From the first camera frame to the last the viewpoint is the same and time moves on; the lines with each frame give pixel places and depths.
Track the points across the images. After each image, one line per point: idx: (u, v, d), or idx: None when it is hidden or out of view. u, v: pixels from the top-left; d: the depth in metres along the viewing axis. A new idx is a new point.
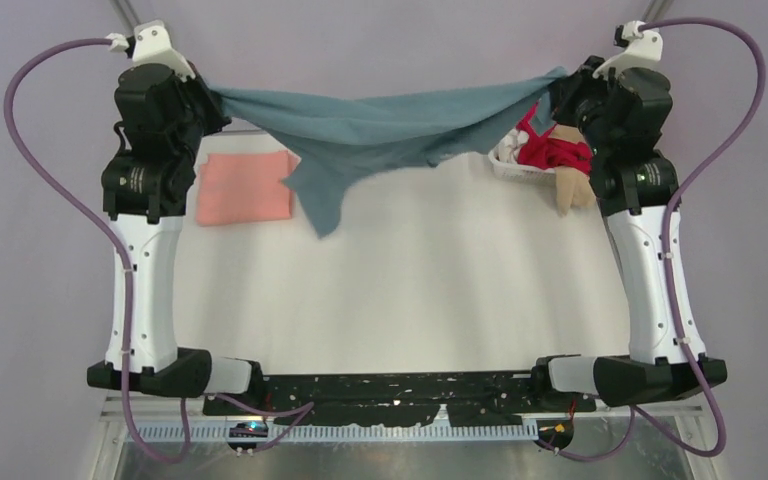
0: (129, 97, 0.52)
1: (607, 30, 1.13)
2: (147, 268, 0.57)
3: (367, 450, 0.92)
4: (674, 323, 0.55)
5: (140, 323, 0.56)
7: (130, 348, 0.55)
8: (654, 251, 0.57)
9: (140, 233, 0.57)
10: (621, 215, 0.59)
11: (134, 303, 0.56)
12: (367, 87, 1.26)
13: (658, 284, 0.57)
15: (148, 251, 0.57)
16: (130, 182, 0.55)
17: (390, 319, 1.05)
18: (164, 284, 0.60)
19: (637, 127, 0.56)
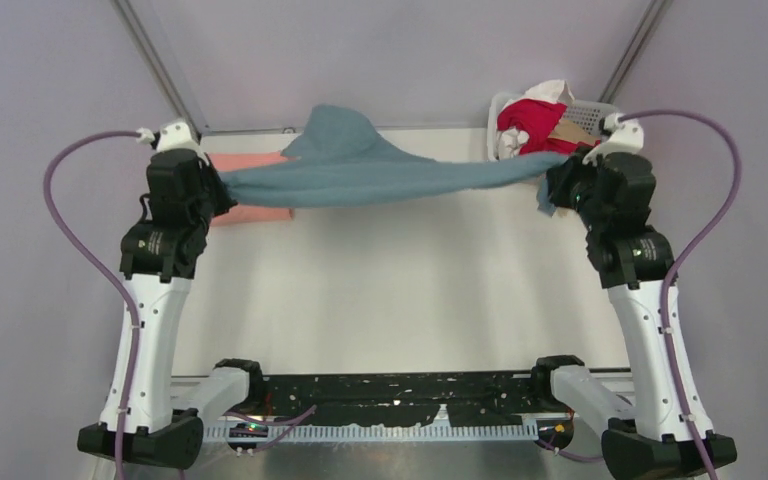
0: (157, 173, 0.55)
1: (610, 28, 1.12)
2: (154, 328, 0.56)
3: (367, 450, 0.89)
4: (678, 399, 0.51)
5: (140, 381, 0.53)
7: (127, 407, 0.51)
8: (654, 325, 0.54)
9: (150, 292, 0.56)
10: (619, 289, 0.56)
11: (137, 364, 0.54)
12: (371, 83, 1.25)
13: (660, 358, 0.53)
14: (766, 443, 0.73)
15: (158, 309, 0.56)
16: (148, 245, 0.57)
17: (393, 318, 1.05)
18: (167, 346, 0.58)
19: (627, 204, 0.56)
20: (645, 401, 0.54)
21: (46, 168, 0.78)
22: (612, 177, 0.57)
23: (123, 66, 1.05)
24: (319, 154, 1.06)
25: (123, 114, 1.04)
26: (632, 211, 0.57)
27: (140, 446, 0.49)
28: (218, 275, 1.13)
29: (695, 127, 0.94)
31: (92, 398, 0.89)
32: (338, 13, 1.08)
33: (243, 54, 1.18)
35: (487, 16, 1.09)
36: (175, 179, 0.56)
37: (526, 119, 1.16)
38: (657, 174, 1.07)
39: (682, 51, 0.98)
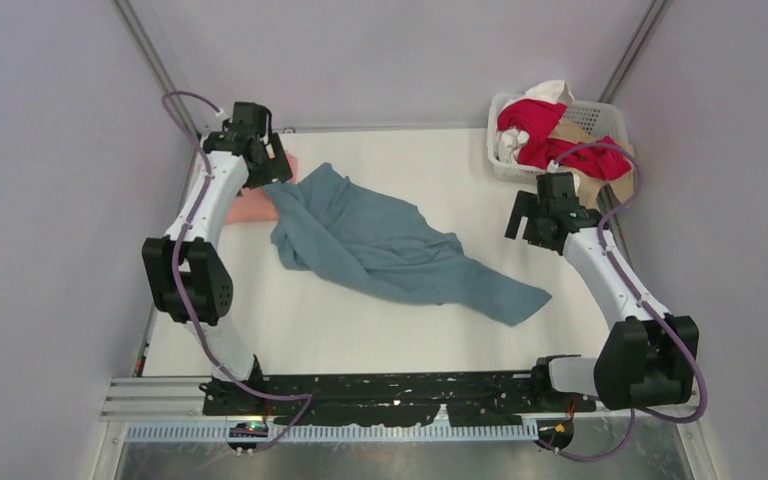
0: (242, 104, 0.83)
1: (609, 28, 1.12)
2: (222, 180, 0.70)
3: (367, 450, 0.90)
4: (632, 289, 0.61)
5: (204, 210, 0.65)
7: (192, 222, 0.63)
8: (598, 250, 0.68)
9: (223, 162, 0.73)
10: (569, 238, 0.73)
11: (205, 195, 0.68)
12: (369, 84, 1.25)
13: (609, 270, 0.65)
14: None
15: (226, 171, 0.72)
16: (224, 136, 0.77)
17: (397, 324, 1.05)
18: (224, 202, 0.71)
19: (559, 189, 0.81)
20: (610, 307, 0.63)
21: (46, 168, 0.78)
22: (542, 179, 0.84)
23: (124, 65, 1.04)
24: (316, 213, 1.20)
25: (121, 114, 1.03)
26: (564, 199, 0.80)
27: (197, 250, 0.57)
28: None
29: (693, 127, 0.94)
31: (89, 398, 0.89)
32: (339, 14, 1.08)
33: (243, 54, 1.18)
35: (487, 15, 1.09)
36: (252, 110, 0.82)
37: (528, 120, 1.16)
38: (656, 175, 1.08)
39: (682, 51, 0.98)
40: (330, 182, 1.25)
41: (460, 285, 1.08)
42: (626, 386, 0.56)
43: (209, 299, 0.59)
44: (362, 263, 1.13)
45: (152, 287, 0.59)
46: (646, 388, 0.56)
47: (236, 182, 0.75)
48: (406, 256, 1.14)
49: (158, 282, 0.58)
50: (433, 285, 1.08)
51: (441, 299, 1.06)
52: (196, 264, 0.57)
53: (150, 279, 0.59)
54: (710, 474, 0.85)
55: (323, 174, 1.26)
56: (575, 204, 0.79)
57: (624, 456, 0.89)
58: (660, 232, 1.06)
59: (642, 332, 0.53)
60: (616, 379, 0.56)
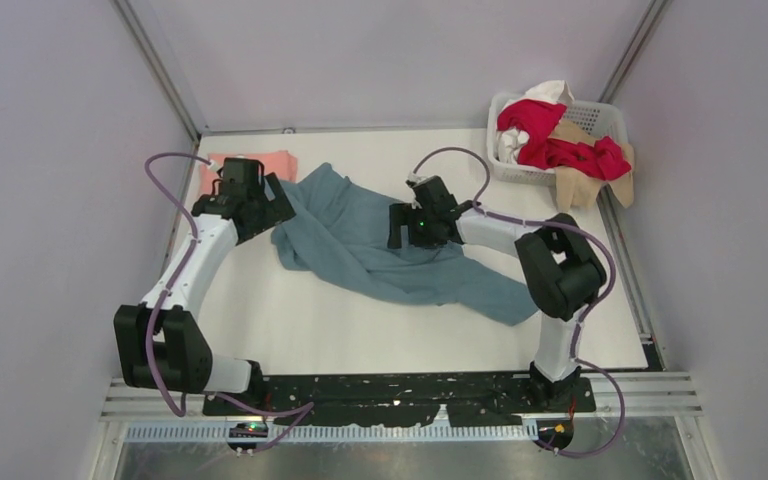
0: (234, 162, 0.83)
1: (609, 28, 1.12)
2: (207, 246, 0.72)
3: (367, 450, 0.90)
4: (513, 221, 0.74)
5: (185, 276, 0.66)
7: (170, 289, 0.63)
8: (477, 214, 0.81)
9: (212, 225, 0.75)
10: (463, 228, 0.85)
11: (189, 261, 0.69)
12: (369, 83, 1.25)
13: (493, 224, 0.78)
14: None
15: (213, 234, 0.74)
16: (216, 200, 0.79)
17: (395, 326, 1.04)
18: (210, 265, 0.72)
19: (434, 195, 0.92)
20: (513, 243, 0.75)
21: (45, 169, 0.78)
22: (417, 188, 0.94)
23: (124, 64, 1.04)
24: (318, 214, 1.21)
25: (120, 113, 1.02)
26: (442, 201, 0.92)
27: (172, 322, 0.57)
28: (228, 277, 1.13)
29: (693, 127, 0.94)
31: (88, 399, 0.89)
32: (338, 14, 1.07)
33: (243, 55, 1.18)
35: (487, 15, 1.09)
36: (242, 167, 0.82)
37: (528, 120, 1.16)
38: (656, 175, 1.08)
39: (682, 50, 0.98)
40: (331, 181, 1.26)
41: (462, 286, 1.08)
42: (555, 283, 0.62)
43: (183, 374, 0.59)
44: (362, 262, 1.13)
45: (123, 362, 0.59)
46: (571, 276, 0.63)
47: (222, 246, 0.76)
48: (406, 256, 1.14)
49: (129, 357, 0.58)
50: (433, 287, 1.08)
51: (441, 300, 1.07)
52: (169, 336, 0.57)
53: (122, 354, 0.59)
54: (710, 474, 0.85)
55: (325, 174, 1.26)
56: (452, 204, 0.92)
57: (624, 456, 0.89)
58: (659, 232, 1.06)
59: (534, 238, 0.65)
60: (544, 281, 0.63)
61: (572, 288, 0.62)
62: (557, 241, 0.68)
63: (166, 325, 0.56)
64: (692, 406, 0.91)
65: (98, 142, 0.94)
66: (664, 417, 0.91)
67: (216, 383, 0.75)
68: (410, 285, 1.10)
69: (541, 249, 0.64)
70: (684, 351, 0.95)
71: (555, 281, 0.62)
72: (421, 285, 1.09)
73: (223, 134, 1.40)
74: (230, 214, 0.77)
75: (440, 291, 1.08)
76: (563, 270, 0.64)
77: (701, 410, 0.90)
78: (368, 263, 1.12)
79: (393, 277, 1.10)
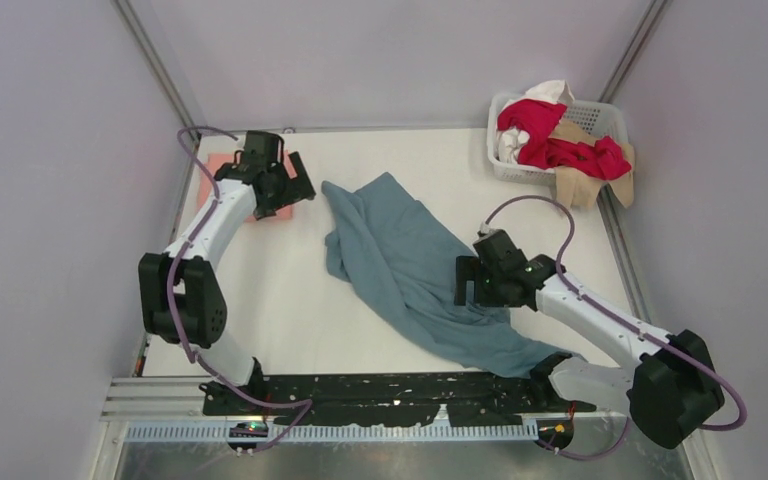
0: (255, 134, 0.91)
1: (609, 27, 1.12)
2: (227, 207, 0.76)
3: (367, 450, 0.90)
4: (626, 327, 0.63)
5: (206, 231, 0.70)
7: (192, 241, 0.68)
8: (572, 296, 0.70)
9: (233, 189, 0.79)
10: (545, 299, 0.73)
11: (211, 217, 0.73)
12: (369, 82, 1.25)
13: (593, 315, 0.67)
14: None
15: (234, 197, 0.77)
16: (238, 166, 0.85)
17: (415, 358, 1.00)
18: (229, 224, 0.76)
19: (500, 249, 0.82)
20: (617, 350, 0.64)
21: (45, 169, 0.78)
22: (480, 244, 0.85)
23: (124, 64, 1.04)
24: (380, 232, 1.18)
25: (120, 113, 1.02)
26: (510, 257, 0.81)
27: (192, 270, 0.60)
28: (243, 254, 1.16)
29: (693, 127, 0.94)
31: (89, 400, 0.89)
32: (339, 13, 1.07)
33: (244, 55, 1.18)
35: (487, 15, 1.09)
36: (264, 138, 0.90)
37: (528, 120, 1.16)
38: (656, 175, 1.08)
39: (682, 50, 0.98)
40: (400, 199, 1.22)
41: (493, 354, 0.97)
42: (673, 419, 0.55)
43: (199, 321, 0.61)
44: (403, 294, 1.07)
45: (144, 308, 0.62)
46: (693, 413, 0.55)
47: (241, 211, 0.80)
48: (447, 306, 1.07)
49: (150, 301, 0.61)
50: (463, 346, 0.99)
51: (469, 361, 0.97)
52: (190, 283, 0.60)
53: (143, 299, 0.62)
54: (710, 474, 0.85)
55: (394, 190, 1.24)
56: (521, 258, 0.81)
57: (623, 455, 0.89)
58: (660, 231, 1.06)
59: (659, 370, 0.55)
60: (662, 414, 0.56)
61: (690, 422, 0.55)
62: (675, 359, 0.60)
63: (187, 272, 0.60)
64: None
65: (98, 142, 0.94)
66: None
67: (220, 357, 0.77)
68: (442, 332, 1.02)
69: (669, 382, 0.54)
70: None
71: (673, 417, 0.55)
72: (451, 337, 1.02)
73: (223, 133, 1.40)
74: (252, 180, 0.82)
75: (472, 346, 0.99)
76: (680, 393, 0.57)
77: None
78: (412, 293, 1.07)
79: (426, 318, 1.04)
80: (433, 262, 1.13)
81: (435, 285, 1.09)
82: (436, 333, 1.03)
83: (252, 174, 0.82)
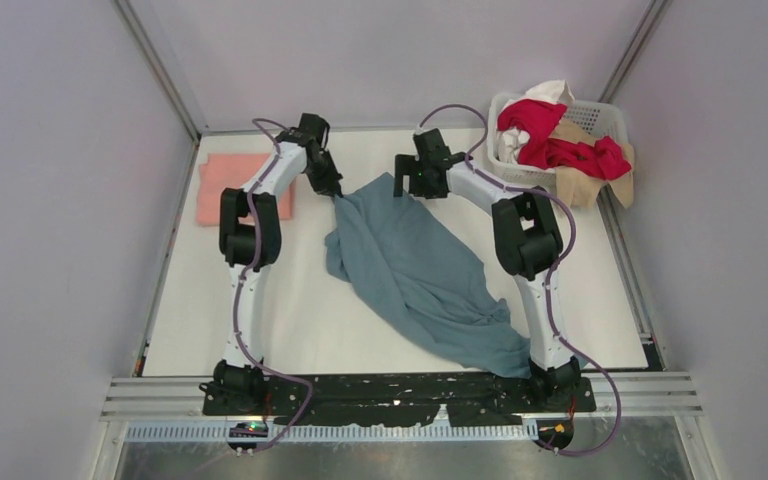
0: (310, 115, 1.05)
1: (608, 28, 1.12)
2: (289, 158, 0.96)
3: (367, 450, 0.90)
4: (495, 185, 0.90)
5: (271, 176, 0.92)
7: (261, 182, 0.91)
8: (464, 169, 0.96)
9: (291, 149, 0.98)
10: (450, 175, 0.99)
11: (276, 166, 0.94)
12: (370, 83, 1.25)
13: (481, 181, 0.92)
14: None
15: (292, 154, 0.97)
16: (292, 133, 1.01)
17: (415, 358, 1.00)
18: (287, 175, 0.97)
19: (431, 144, 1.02)
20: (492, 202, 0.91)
21: (42, 171, 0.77)
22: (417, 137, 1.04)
23: (124, 64, 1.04)
24: (379, 231, 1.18)
25: (121, 113, 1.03)
26: (436, 150, 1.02)
27: (266, 202, 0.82)
28: None
29: (693, 126, 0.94)
31: (88, 399, 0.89)
32: (339, 14, 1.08)
33: (244, 55, 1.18)
35: (487, 15, 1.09)
36: (317, 118, 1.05)
37: (529, 120, 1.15)
38: (656, 174, 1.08)
39: (681, 51, 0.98)
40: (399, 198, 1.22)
41: (493, 354, 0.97)
42: (518, 248, 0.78)
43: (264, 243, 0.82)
44: (403, 294, 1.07)
45: (221, 230, 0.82)
46: (532, 245, 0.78)
47: (298, 165, 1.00)
48: (446, 306, 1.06)
49: (227, 226, 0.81)
50: (464, 346, 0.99)
51: (469, 361, 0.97)
52: (263, 211, 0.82)
53: (221, 223, 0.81)
54: (710, 474, 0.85)
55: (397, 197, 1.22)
56: (446, 153, 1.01)
57: (623, 455, 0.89)
58: (659, 231, 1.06)
59: (510, 207, 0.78)
60: (509, 245, 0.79)
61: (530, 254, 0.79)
62: (529, 209, 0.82)
63: (263, 203, 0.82)
64: (692, 406, 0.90)
65: (98, 142, 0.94)
66: (664, 417, 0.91)
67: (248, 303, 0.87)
68: (442, 333, 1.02)
69: (513, 216, 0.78)
70: (684, 351, 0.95)
71: (518, 248, 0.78)
72: (452, 338, 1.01)
73: (223, 133, 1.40)
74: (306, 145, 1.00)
75: (472, 346, 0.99)
76: (528, 235, 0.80)
77: (701, 410, 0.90)
78: (412, 293, 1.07)
79: (425, 319, 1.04)
80: (433, 261, 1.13)
81: (435, 285, 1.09)
82: (437, 333, 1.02)
83: (307, 140, 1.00)
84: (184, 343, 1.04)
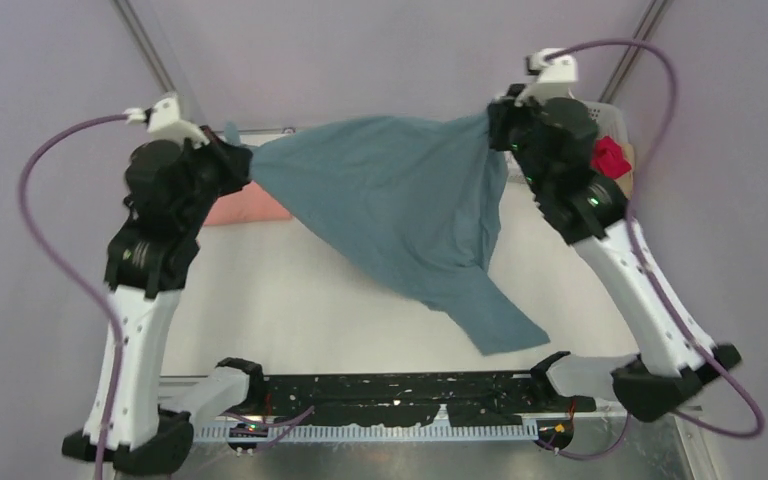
0: (136, 174, 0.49)
1: (608, 28, 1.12)
2: (137, 347, 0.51)
3: (367, 450, 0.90)
4: (680, 325, 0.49)
5: (122, 395, 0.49)
7: (110, 422, 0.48)
8: (634, 266, 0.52)
9: (135, 307, 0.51)
10: (587, 240, 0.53)
11: (123, 369, 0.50)
12: (369, 83, 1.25)
13: (652, 299, 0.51)
14: None
15: (142, 327, 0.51)
16: (134, 255, 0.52)
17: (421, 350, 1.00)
18: (151, 359, 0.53)
19: (576, 158, 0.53)
20: (646, 334, 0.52)
21: (43, 170, 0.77)
22: (554, 128, 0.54)
23: (123, 65, 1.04)
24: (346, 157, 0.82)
25: (121, 113, 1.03)
26: (582, 162, 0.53)
27: (122, 453, 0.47)
28: (242, 254, 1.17)
29: (691, 126, 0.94)
31: (88, 400, 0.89)
32: (338, 14, 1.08)
33: (243, 55, 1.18)
35: (487, 15, 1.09)
36: (154, 183, 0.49)
37: None
38: (656, 175, 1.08)
39: (681, 50, 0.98)
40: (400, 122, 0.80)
41: (494, 340, 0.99)
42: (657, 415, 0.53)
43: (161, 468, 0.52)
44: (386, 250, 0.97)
45: None
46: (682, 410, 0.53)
47: (163, 318, 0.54)
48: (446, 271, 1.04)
49: None
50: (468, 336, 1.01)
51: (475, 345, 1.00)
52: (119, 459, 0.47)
53: None
54: (710, 474, 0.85)
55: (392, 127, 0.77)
56: (594, 181, 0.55)
57: (623, 455, 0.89)
58: (659, 231, 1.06)
59: (693, 384, 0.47)
60: (649, 409, 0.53)
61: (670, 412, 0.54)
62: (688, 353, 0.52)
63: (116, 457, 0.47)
64: (693, 407, 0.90)
65: (98, 142, 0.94)
66: (664, 417, 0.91)
67: (210, 409, 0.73)
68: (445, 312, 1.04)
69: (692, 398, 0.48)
70: None
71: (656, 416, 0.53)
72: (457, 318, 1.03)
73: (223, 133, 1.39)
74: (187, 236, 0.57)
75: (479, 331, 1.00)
76: None
77: (701, 410, 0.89)
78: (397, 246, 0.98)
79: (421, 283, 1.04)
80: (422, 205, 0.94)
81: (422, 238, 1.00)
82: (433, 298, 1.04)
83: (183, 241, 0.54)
84: (183, 343, 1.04)
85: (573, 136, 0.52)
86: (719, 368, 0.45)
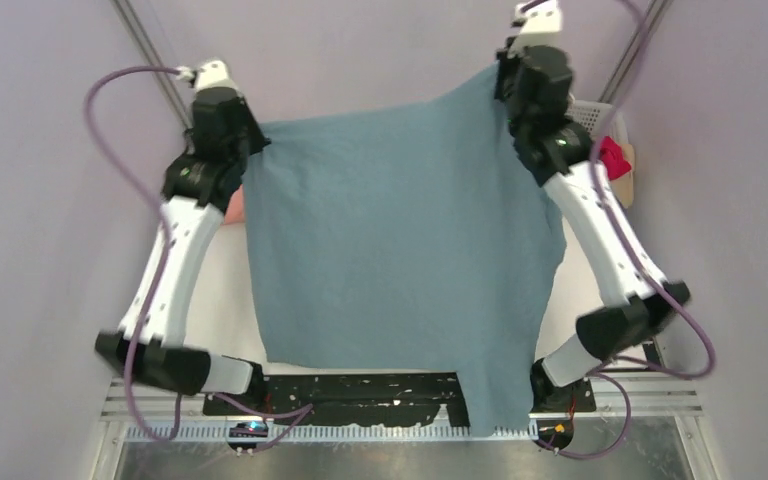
0: (200, 110, 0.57)
1: (609, 28, 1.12)
2: (182, 248, 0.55)
3: (367, 450, 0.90)
4: (638, 261, 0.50)
5: (160, 294, 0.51)
7: (146, 316, 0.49)
8: (593, 201, 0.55)
9: (188, 217, 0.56)
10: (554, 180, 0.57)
11: (163, 274, 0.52)
12: (369, 82, 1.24)
13: (607, 226, 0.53)
14: None
15: (188, 231, 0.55)
16: (189, 174, 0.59)
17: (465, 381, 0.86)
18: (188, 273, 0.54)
19: (549, 101, 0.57)
20: (603, 276, 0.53)
21: (46, 172, 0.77)
22: (533, 72, 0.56)
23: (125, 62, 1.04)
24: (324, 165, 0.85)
25: (121, 111, 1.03)
26: (552, 106, 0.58)
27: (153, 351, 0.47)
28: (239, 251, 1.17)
29: (692, 124, 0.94)
31: (88, 399, 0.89)
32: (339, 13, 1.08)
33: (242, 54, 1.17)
35: (488, 16, 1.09)
36: (213, 116, 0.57)
37: None
38: (657, 174, 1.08)
39: (681, 49, 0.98)
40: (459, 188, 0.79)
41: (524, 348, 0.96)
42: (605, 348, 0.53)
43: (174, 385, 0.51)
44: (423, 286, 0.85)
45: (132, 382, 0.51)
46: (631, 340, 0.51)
47: (199, 244, 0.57)
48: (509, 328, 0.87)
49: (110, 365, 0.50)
50: None
51: None
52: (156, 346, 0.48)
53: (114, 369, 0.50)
54: (710, 474, 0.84)
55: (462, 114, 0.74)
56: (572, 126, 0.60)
57: (625, 455, 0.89)
58: (660, 230, 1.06)
59: (642, 307, 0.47)
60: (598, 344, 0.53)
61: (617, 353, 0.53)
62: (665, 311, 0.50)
63: (145, 356, 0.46)
64: (693, 406, 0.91)
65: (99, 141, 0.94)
66: (664, 417, 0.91)
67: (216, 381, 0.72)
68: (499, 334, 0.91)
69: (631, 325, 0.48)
70: (684, 350, 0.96)
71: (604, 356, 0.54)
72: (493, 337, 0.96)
73: None
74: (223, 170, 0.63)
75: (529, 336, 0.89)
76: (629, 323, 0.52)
77: (701, 410, 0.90)
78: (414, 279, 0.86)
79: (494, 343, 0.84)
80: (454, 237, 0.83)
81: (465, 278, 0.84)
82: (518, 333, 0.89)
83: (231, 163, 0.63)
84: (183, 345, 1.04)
85: (550, 80, 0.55)
86: (674, 301, 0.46)
